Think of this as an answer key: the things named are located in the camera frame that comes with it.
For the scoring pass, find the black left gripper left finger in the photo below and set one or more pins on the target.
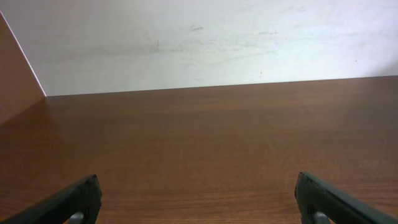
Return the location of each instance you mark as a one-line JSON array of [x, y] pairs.
[[84, 196]]

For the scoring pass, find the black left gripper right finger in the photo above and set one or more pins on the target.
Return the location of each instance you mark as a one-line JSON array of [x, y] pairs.
[[320, 202]]

